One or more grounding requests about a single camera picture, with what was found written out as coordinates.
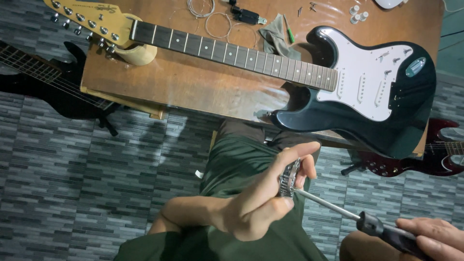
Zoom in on person's left hand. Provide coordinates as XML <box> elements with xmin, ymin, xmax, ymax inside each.
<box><xmin>214</xmin><ymin>141</ymin><xmax>322</xmax><ymax>242</ymax></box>

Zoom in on person's right hand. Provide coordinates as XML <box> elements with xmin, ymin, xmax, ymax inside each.
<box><xmin>395</xmin><ymin>217</ymin><xmax>464</xmax><ymax>261</ymax></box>

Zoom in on black handled screwdriver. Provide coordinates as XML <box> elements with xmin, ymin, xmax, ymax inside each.
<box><xmin>293</xmin><ymin>188</ymin><xmax>435</xmax><ymax>261</ymax></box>

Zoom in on chrome guitar bridge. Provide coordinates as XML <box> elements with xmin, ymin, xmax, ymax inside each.
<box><xmin>278</xmin><ymin>158</ymin><xmax>302</xmax><ymax>198</ymax></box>

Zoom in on dark red electric guitar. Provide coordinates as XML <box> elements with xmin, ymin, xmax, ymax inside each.
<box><xmin>341</xmin><ymin>118</ymin><xmax>464</xmax><ymax>178</ymax></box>

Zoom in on person's right leg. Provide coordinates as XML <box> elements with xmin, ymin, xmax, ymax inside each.
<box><xmin>339</xmin><ymin>230</ymin><xmax>404</xmax><ymax>261</ymax></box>

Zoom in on black white electric guitar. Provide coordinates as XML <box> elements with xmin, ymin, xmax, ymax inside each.
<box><xmin>43</xmin><ymin>0</ymin><xmax>438</xmax><ymax>160</ymax></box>

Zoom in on person's green shorts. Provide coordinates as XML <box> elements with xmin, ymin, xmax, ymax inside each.
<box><xmin>114</xmin><ymin>135</ymin><xmax>329</xmax><ymax>261</ymax></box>

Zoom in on white plastic guitar cover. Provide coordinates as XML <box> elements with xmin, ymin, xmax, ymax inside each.
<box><xmin>373</xmin><ymin>0</ymin><xmax>409</xmax><ymax>10</ymax></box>

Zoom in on grey green cloth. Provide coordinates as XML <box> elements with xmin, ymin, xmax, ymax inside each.
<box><xmin>258</xmin><ymin>14</ymin><xmax>302</xmax><ymax>61</ymax></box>

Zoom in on cream guitar neck rest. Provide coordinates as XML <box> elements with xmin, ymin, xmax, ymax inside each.
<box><xmin>115</xmin><ymin>14</ymin><xmax>158</xmax><ymax>67</ymax></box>

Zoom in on black bass guitar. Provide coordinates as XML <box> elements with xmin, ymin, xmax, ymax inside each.
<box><xmin>0</xmin><ymin>40</ymin><xmax>121</xmax><ymax>137</ymax></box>

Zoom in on white cable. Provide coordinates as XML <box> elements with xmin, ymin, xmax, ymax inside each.
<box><xmin>442</xmin><ymin>0</ymin><xmax>464</xmax><ymax>14</ymax></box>

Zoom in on green handled screwdriver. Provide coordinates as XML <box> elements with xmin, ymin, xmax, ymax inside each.
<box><xmin>283</xmin><ymin>14</ymin><xmax>295</xmax><ymax>44</ymax></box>

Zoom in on coiled guitar string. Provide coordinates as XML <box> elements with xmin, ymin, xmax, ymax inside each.
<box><xmin>204</xmin><ymin>12</ymin><xmax>232</xmax><ymax>39</ymax></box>
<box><xmin>187</xmin><ymin>0</ymin><xmax>216</xmax><ymax>18</ymax></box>
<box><xmin>170</xmin><ymin>9</ymin><xmax>200</xmax><ymax>35</ymax></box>
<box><xmin>227</xmin><ymin>22</ymin><xmax>258</xmax><ymax>50</ymax></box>

